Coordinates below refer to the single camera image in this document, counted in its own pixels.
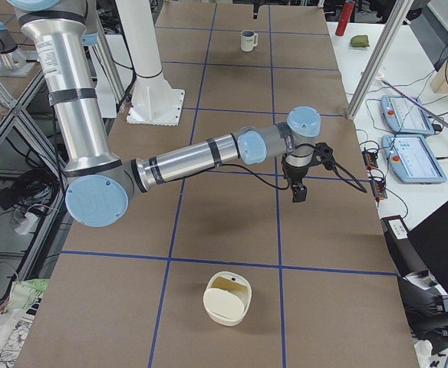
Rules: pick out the far grey teach pendant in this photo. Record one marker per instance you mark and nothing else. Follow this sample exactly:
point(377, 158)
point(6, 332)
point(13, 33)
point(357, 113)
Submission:
point(402, 116)

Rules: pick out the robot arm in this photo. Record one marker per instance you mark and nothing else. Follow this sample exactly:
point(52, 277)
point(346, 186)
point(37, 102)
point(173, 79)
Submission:
point(255, 8)
point(103, 171)

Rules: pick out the cream lidded container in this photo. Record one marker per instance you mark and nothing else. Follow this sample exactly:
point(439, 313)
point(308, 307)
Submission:
point(227, 298)

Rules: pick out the black adapter box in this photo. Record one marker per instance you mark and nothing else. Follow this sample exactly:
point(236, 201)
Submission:
point(405, 258)

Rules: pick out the patterned cloth bag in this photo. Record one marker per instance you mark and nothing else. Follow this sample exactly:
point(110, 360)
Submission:
point(16, 317)

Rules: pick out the near grey teach pendant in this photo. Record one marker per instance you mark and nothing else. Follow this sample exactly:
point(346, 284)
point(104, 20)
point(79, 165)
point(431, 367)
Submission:
point(411, 159)

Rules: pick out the green bean bag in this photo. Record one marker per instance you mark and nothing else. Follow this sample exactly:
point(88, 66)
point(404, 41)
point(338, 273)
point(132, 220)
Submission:
point(360, 41)

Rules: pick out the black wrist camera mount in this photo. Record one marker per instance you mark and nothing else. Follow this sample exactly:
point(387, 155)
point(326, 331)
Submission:
point(323, 155)

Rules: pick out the red cylinder bottle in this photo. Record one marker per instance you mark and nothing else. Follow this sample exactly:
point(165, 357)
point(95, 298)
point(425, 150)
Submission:
point(344, 17)

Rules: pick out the grey teach pendant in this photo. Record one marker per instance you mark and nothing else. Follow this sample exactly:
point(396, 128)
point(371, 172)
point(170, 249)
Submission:
point(411, 159)
point(402, 116)

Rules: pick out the brown table mat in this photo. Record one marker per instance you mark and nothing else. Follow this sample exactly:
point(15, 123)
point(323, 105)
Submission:
point(324, 291)

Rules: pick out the aluminium frame post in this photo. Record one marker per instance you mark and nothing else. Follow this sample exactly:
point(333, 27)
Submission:
point(387, 36)

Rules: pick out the white ribbed cup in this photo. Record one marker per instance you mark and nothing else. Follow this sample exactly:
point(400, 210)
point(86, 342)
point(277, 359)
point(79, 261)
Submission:
point(248, 40)

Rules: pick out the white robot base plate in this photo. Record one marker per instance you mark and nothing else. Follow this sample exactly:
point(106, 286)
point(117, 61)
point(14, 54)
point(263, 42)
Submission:
point(154, 101)

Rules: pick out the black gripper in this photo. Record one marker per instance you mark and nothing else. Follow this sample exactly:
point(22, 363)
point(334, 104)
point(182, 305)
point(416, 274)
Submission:
point(295, 174)

